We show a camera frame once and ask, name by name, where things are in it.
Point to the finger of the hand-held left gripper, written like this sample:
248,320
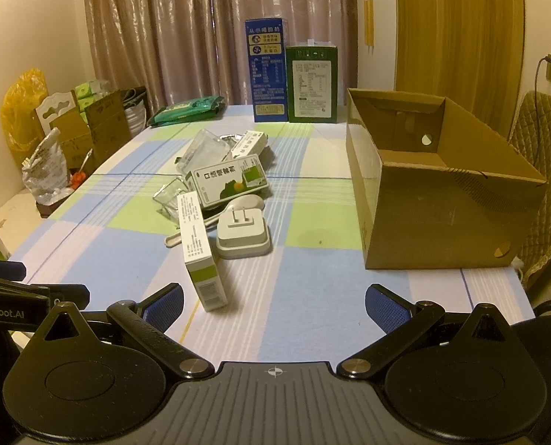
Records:
2,270
74,294

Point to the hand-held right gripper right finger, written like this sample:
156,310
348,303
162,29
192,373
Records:
386,310

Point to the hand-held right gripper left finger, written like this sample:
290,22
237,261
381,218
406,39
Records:
164,306

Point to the narrow white green medicine box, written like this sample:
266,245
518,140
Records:
196,241

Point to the checked cloth desktop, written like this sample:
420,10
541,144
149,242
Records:
326,194

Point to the white power adapter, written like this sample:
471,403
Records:
243,238

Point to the white crumpled snack bag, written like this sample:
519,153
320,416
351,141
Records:
46,171

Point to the small clear plastic cup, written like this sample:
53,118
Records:
173,192

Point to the white plastic spoon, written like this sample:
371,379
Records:
247,203

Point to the white medicine box green picture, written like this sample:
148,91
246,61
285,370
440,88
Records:
224,181

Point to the small brown cardboard box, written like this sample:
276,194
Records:
74,141

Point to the large clear plastic box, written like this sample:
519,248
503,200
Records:
201,148

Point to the yellow plastic bag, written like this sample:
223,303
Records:
23,102

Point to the cardboard box with white flap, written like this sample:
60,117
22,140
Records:
55,109

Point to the white ointment box plant print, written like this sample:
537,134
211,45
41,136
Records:
250,143

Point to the green wet wipes pack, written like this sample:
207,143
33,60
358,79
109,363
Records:
183,110

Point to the green packets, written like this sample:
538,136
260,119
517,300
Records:
88,92

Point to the chair with quilted cover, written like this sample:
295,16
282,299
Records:
549,157

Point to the dark green carton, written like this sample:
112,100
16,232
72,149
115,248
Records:
310,88

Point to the tall blue carton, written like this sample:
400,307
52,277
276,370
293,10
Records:
266,79

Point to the brown curtain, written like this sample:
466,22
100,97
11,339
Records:
187,32

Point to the wooden door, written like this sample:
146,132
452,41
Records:
456,32

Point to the yellow wall hanging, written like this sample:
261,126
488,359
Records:
369,23

